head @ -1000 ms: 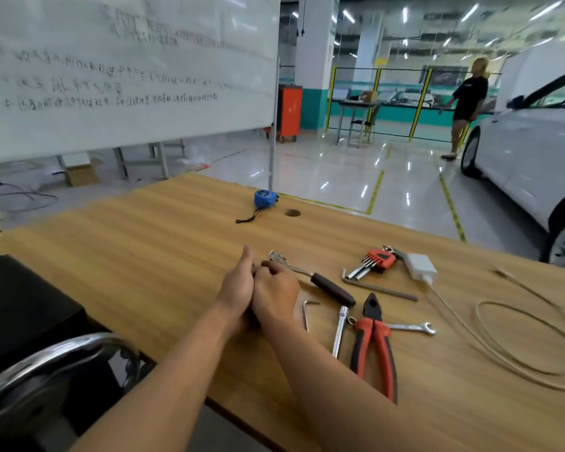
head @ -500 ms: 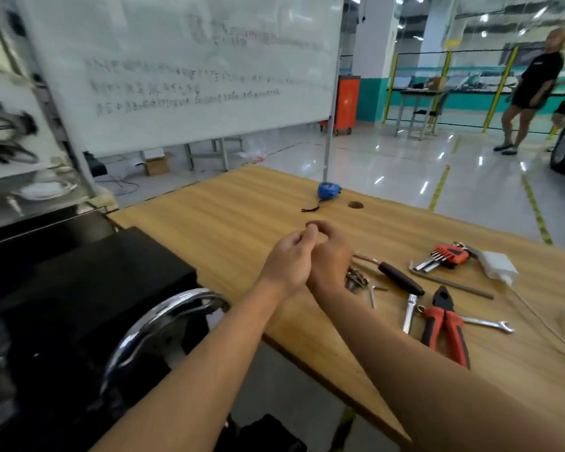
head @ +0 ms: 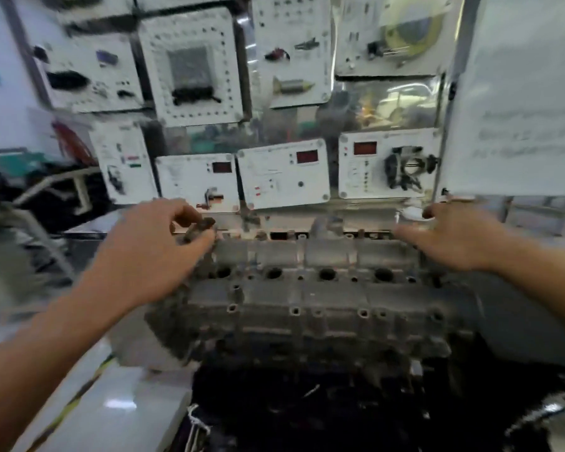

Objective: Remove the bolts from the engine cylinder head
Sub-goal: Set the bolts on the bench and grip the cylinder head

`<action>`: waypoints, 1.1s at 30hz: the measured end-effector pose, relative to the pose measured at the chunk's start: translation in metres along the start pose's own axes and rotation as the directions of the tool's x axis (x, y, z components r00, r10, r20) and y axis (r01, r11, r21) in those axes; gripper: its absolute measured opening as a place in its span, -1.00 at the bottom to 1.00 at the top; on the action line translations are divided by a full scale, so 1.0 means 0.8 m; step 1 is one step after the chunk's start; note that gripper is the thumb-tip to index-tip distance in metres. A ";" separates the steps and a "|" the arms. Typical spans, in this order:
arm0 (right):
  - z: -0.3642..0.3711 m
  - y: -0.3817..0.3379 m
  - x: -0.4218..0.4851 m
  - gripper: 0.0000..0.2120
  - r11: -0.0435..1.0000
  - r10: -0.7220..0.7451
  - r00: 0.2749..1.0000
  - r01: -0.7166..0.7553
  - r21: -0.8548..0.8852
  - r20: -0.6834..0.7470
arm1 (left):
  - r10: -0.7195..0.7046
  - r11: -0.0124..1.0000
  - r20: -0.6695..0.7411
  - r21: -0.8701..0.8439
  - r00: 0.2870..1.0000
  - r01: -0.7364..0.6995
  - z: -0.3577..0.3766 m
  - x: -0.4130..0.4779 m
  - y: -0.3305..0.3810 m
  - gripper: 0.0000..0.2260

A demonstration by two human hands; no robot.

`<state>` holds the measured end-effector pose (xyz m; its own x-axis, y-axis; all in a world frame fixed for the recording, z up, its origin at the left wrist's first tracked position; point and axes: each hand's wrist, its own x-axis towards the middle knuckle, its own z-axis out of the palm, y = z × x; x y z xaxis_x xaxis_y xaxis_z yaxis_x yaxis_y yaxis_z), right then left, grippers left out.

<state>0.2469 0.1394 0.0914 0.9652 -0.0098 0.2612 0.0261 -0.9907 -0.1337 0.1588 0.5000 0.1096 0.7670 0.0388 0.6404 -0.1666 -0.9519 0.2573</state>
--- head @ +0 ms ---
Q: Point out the person's left hand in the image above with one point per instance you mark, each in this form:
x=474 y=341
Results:
x=146 y=258

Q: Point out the person's right hand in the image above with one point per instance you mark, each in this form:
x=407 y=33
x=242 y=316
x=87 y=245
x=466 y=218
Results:
x=461 y=240

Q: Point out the grey metal engine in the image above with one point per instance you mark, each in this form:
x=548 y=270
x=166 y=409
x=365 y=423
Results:
x=311 y=320

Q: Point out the person's right forearm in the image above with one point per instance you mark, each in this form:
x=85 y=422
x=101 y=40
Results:
x=546 y=277

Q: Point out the person's left forearm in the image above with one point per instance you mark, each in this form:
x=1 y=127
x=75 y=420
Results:
x=28 y=367

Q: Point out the engine on beige stand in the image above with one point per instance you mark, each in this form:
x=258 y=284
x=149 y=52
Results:
x=42 y=235

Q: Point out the black engine on trolley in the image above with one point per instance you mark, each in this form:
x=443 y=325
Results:
x=37 y=211

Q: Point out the white panel green red labels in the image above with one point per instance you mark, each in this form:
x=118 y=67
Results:
x=141 y=183

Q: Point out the white panel black lever sensor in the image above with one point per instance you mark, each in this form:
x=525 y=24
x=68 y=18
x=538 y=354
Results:
x=179 y=188

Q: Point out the black throttle body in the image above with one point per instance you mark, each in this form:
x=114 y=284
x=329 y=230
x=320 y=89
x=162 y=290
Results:
x=409 y=167

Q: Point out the white panel throttle body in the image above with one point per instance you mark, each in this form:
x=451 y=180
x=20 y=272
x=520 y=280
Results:
x=353 y=183

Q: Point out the red hoist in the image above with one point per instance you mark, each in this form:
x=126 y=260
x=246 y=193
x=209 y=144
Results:
x=73 y=143

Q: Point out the white panel curve graph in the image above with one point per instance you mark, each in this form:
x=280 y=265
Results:
x=282 y=192

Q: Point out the white panel control module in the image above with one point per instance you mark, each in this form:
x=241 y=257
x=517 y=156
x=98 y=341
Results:
x=150 y=103

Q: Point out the large whiteboard on stand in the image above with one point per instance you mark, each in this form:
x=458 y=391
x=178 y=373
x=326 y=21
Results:
x=522 y=65

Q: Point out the white sensor training panel board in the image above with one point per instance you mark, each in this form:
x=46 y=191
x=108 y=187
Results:
x=287 y=122

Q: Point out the clear cased control module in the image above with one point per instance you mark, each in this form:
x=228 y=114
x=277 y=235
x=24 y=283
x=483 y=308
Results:
x=190 y=65

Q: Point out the chrome handwheel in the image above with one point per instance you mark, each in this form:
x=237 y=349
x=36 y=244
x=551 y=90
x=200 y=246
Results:
x=551 y=418

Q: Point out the white panel yellow disc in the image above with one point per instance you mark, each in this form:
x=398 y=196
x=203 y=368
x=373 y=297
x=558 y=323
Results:
x=353 y=61

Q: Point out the yellow blue disc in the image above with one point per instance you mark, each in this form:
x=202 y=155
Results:
x=414 y=32

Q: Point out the white panel grey probe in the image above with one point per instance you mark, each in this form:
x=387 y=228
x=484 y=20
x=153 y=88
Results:
x=183 y=0

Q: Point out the white panel brass filter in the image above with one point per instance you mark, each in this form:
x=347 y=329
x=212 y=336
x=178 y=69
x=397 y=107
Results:
x=311 y=23

